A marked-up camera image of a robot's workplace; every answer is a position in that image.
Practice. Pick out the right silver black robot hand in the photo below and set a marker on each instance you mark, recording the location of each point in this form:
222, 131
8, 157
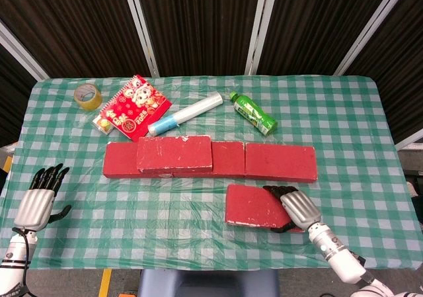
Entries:
300, 209

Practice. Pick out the green drink bottle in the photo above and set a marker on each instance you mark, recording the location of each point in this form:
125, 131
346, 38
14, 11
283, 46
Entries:
252, 113

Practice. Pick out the yellowish packing tape roll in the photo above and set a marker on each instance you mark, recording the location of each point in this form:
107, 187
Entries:
87, 103

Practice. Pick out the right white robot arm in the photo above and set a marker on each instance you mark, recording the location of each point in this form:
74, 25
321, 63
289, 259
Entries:
340, 260

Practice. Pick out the small clear fruit print box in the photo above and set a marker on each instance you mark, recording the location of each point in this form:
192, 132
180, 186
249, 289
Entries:
103, 125

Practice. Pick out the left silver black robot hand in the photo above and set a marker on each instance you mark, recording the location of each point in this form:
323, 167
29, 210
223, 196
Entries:
33, 209

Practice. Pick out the white screen frame post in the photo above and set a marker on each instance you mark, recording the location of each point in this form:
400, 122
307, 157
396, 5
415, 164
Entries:
140, 29
370, 29
262, 25
23, 54

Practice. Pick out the red spiral desk calendar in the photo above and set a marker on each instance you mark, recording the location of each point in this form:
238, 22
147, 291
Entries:
138, 105

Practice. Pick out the dark ribbed screen panel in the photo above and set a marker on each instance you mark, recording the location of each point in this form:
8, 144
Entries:
317, 22
11, 95
205, 22
72, 22
400, 62

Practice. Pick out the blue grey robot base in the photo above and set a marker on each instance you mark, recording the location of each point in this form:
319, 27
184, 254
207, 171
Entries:
205, 283

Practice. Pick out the green white checked tablecloth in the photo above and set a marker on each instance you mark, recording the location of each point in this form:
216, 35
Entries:
165, 217

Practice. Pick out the clear plastic bag roll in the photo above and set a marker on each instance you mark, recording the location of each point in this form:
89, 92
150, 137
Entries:
191, 110

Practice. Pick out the red brick front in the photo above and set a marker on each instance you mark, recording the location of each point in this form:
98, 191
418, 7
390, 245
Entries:
251, 207

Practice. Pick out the red brick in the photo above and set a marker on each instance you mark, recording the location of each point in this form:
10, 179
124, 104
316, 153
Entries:
175, 153
119, 159
251, 207
228, 158
281, 161

